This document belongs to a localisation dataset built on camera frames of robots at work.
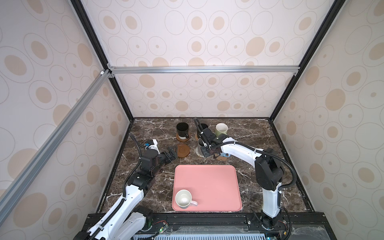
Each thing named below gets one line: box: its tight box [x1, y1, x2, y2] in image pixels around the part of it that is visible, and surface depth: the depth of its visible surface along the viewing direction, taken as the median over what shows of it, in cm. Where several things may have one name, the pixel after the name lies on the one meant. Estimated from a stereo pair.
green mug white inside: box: [215, 123, 229, 137], surface depth 103 cm
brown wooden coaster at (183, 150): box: [177, 143, 190, 158], surface depth 102 cm
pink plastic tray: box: [172, 164, 242, 212], surface depth 88 cm
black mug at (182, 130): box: [176, 122, 189, 140], surface depth 102 cm
